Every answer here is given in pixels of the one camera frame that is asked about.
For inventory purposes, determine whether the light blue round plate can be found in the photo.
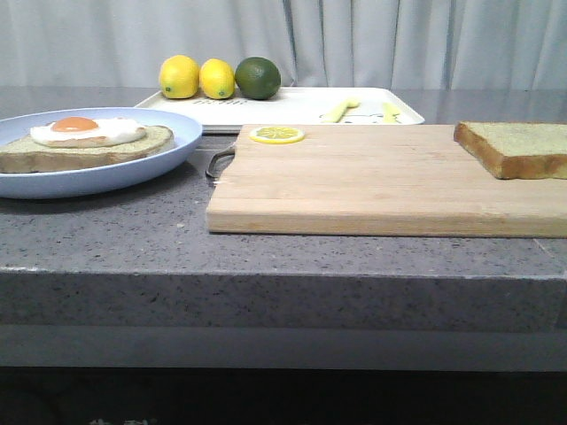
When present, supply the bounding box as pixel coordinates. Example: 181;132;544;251
1;107;203;199

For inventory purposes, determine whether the fried egg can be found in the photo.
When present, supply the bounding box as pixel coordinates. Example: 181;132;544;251
29;116;146;148

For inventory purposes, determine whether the bread slice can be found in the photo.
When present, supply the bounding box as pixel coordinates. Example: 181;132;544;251
454;121;566;180
1;126;175;174

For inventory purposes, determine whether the white rectangular tray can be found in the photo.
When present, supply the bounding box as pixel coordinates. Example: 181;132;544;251
138;87;424;134

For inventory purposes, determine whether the yellow lemon slice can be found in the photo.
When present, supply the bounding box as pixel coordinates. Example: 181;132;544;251
249;126;305;144

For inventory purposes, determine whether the wooden cutting board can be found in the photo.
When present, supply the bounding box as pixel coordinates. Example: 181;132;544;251
206;125;566;237

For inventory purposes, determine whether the green lime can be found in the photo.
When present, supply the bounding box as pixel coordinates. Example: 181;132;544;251
235;57;281;100

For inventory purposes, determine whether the right yellow lemon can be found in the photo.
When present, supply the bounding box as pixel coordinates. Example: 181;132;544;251
199;58;236;99

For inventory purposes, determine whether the left yellow lemon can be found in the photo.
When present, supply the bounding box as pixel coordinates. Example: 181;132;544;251
159;55;200;99

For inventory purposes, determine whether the light grey curtain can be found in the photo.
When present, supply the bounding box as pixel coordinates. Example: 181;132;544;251
1;1;566;90

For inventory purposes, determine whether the metal cutting board handle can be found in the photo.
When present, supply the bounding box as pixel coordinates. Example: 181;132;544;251
206;144;236;179

